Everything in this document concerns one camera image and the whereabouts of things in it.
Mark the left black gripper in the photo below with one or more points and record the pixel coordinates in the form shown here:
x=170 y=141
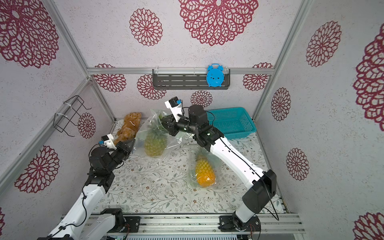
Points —
x=122 y=146

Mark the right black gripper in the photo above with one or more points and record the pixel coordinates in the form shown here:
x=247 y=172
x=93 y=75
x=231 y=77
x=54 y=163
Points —
x=172 y=125

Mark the clear zip-top bag green seal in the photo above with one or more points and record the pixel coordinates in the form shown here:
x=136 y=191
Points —
x=173 y=142

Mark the green pineapple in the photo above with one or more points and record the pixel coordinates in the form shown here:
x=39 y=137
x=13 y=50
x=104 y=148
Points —
x=156 y=140

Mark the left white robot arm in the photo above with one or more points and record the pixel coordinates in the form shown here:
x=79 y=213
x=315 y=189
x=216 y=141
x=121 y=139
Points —
x=103 y=162

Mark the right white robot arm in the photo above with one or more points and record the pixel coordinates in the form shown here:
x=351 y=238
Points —
x=261 y=185

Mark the yellow orange pineapple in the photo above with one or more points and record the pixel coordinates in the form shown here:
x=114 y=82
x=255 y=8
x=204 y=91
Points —
x=205 y=174

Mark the tan teddy bear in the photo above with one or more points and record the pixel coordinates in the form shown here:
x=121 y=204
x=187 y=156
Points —
x=130 y=127

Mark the teal plastic basket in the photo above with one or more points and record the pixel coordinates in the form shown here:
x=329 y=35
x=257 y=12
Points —
x=234 y=123

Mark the blue alarm clock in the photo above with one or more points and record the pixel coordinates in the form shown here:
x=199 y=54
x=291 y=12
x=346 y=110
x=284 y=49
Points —
x=215 y=75

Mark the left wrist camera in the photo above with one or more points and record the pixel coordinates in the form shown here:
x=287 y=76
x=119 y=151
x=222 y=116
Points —
x=108 y=141

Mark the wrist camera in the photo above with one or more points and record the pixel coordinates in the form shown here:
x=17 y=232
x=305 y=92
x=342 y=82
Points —
x=175 y=105
x=108 y=141

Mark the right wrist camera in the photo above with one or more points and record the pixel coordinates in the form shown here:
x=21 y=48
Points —
x=175 y=105

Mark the grey wall shelf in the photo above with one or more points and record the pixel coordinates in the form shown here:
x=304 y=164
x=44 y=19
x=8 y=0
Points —
x=193 y=81

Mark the black wire wall rack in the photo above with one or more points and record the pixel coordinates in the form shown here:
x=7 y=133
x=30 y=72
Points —
x=72 y=109

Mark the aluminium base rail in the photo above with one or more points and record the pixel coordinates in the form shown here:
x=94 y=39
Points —
x=210 y=224

